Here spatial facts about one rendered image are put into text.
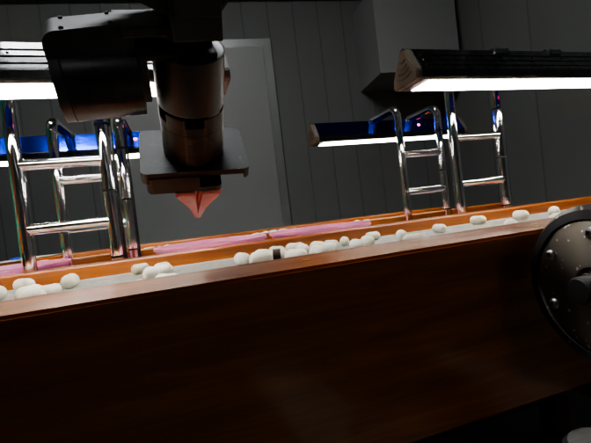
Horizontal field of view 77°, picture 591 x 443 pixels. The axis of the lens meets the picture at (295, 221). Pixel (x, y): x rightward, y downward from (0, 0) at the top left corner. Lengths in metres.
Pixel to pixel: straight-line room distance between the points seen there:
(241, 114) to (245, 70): 0.33
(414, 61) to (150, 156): 0.57
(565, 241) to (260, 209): 2.57
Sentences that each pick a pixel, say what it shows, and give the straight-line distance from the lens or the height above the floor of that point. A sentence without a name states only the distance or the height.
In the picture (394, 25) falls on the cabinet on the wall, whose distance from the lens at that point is 3.08.
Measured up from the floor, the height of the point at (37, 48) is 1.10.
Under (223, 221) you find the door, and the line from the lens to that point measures 2.83.
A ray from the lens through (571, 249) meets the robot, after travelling 0.37.
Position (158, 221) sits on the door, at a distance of 2.87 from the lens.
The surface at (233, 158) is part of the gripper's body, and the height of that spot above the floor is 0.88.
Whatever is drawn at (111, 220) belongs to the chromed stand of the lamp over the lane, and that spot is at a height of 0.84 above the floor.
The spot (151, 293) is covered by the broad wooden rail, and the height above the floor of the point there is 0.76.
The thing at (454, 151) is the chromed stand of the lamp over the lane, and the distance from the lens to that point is 1.05.
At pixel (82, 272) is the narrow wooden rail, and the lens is 0.76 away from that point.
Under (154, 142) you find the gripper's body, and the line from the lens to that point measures 0.40.
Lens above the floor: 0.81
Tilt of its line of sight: 1 degrees down
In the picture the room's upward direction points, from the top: 7 degrees counter-clockwise
